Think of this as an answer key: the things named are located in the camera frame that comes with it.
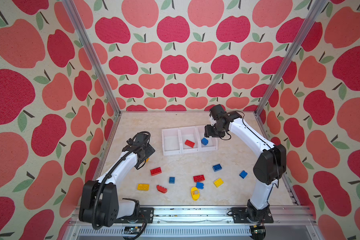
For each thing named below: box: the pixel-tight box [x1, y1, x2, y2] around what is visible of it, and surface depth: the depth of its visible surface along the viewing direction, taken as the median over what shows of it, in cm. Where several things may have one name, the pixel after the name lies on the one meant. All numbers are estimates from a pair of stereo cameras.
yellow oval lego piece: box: [190, 187, 201, 201], surface depth 80 cm
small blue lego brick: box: [169, 176, 176, 184], surface depth 86 cm
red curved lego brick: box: [156, 185, 168, 194], surface depth 84 cm
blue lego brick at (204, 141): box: [201, 137, 209, 146], surface depth 103 cm
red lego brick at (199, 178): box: [193, 174, 205, 183], surface depth 87 cm
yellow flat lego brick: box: [137, 184, 150, 191], surface depth 84 cm
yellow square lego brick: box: [213, 178, 224, 188], surface depth 86 cm
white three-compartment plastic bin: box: [161, 125, 218, 156], surface depth 101 cm
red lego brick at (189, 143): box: [184, 139, 195, 148], surface depth 103 cm
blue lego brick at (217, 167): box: [212, 163, 222, 172], surface depth 92 cm
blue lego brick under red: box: [195, 182, 204, 190], surface depth 86 cm
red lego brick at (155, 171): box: [150, 167, 162, 176], surface depth 88 cm
